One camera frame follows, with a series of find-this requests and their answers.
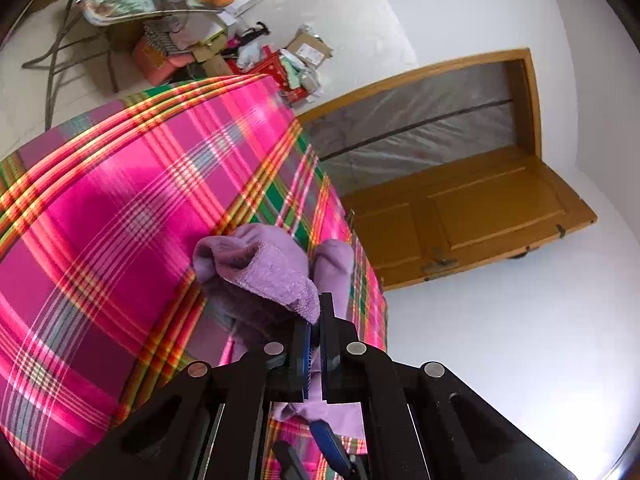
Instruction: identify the plastic-covered doorway curtain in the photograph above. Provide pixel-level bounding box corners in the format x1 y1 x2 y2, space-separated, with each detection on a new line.
306 62 516 196

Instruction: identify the black spray bottle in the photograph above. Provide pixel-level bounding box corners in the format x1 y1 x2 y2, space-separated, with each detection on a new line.
238 22 270 48

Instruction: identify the brown cardboard parcel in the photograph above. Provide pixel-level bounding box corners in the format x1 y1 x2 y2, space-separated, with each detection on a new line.
286 32 332 68

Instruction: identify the red gift box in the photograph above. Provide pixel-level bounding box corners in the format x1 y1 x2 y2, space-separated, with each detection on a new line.
226 47 309 105

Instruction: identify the wooden door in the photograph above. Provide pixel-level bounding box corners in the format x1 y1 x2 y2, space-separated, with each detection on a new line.
341 146 597 290

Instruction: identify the pink plaid tablecloth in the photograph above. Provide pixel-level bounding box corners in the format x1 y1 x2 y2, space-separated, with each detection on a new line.
1 75 387 479

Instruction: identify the purple fleece garment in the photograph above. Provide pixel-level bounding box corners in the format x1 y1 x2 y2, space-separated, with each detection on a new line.
192 223 367 438

